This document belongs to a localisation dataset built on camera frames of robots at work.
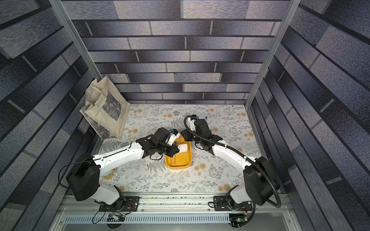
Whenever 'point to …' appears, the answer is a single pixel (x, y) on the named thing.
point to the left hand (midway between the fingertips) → (180, 150)
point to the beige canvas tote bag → (105, 108)
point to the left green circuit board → (115, 217)
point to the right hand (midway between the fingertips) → (181, 131)
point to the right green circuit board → (237, 217)
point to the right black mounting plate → (222, 203)
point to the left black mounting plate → (123, 204)
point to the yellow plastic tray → (180, 160)
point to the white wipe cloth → (182, 148)
